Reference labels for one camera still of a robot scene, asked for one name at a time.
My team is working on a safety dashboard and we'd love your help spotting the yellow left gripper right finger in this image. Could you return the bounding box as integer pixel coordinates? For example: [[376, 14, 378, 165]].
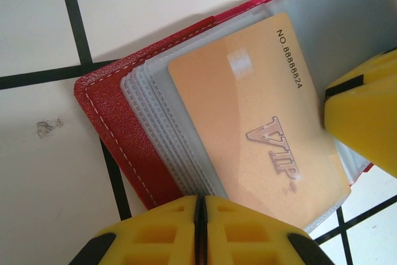
[[202, 195, 336, 265]]

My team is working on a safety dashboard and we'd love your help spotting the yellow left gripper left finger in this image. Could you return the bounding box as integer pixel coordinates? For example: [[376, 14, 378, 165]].
[[69, 195, 202, 265]]

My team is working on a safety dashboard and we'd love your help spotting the gold VIP card number 88888824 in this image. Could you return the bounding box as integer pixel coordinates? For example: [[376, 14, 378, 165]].
[[167, 12, 353, 230]]

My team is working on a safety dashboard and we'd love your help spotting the red leather card holder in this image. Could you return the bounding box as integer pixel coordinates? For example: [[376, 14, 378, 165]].
[[73, 0, 397, 235]]

